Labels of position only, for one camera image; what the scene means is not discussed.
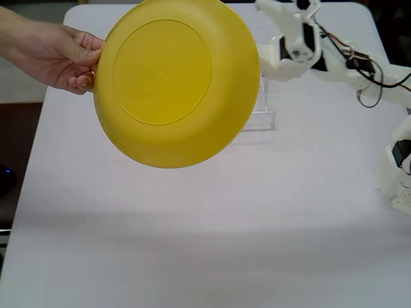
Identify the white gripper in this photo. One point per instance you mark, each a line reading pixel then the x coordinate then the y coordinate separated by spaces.
pixel 286 45

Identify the yellow plastic plate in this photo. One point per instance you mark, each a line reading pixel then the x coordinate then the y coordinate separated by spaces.
pixel 160 80

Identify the person's right forearm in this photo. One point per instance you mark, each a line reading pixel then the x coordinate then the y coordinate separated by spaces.
pixel 4 32

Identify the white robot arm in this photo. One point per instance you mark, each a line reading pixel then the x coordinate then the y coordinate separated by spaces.
pixel 340 69

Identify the person's right hand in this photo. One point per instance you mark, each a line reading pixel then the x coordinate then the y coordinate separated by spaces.
pixel 51 54

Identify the dark brown seat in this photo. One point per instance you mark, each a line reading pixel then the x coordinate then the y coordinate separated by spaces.
pixel 19 134

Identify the black computer mouse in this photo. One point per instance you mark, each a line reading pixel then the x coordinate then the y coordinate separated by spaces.
pixel 6 179

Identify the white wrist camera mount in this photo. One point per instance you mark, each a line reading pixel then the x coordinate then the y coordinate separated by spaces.
pixel 313 11

